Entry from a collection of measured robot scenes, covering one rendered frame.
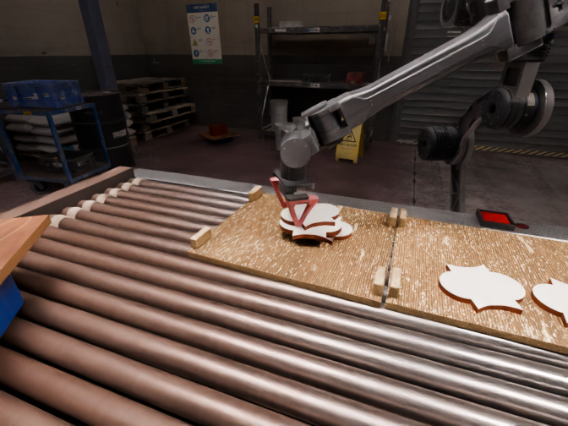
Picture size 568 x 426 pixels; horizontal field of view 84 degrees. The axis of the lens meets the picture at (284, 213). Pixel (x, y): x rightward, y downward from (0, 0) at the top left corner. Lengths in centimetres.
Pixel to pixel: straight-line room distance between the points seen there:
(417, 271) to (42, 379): 64
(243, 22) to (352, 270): 555
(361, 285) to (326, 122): 32
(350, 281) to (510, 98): 98
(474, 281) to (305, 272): 31
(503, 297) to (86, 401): 65
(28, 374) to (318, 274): 47
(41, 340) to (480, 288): 74
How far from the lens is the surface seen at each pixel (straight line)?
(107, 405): 53
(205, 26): 634
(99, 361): 58
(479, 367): 59
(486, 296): 66
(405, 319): 61
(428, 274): 69
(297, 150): 58
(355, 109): 65
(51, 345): 64
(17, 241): 69
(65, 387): 57
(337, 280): 62
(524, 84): 141
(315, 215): 74
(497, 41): 73
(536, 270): 81
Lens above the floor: 132
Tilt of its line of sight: 27 degrees down
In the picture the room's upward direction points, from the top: straight up
